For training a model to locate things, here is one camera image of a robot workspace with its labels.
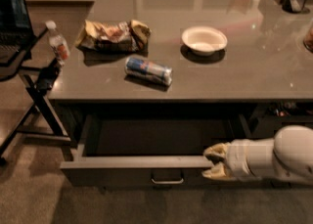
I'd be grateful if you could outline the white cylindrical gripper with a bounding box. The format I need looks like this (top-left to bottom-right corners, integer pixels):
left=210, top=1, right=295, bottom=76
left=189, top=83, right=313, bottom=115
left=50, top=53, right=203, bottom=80
left=202, top=139, right=260, bottom=181

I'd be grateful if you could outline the dark grey drawer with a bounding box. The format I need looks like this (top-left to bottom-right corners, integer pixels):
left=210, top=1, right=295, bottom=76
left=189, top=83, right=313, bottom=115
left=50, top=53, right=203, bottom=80
left=61, top=115, right=248, bottom=188
left=247, top=102, right=313, bottom=139

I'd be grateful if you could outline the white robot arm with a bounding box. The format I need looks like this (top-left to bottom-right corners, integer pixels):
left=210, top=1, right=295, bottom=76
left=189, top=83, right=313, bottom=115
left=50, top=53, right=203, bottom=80
left=202, top=125, right=313, bottom=185

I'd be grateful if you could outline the dark grey counter cabinet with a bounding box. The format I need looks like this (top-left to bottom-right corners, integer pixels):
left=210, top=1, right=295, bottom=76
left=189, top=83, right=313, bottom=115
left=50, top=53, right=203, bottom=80
left=47, top=0, right=313, bottom=190

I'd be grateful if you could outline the blue silver energy drink can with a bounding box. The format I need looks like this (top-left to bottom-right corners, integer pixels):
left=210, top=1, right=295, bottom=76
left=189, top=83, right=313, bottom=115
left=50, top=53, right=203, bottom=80
left=124, top=57, right=173, bottom=86

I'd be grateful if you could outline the white paper bowl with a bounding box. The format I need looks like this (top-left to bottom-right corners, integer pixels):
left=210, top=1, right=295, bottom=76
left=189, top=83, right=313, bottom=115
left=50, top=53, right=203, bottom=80
left=182, top=26, right=228, bottom=56

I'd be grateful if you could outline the brown jar at edge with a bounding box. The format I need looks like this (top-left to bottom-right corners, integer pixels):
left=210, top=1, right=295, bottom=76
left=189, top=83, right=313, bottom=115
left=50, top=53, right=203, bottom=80
left=303, top=25, right=313, bottom=53

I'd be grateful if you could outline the crumpled chip bag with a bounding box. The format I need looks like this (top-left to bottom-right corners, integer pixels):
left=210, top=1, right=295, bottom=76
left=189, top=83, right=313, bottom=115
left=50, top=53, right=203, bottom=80
left=75, top=20, right=152, bottom=53

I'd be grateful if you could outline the clear plastic water bottle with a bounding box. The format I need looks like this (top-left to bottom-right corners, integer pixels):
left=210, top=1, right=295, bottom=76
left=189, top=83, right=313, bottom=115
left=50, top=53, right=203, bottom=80
left=46, top=21, right=70, bottom=66

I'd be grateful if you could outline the black laptop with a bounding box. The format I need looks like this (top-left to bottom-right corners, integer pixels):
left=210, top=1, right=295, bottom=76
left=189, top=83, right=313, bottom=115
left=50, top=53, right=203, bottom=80
left=0, top=0, right=35, bottom=67

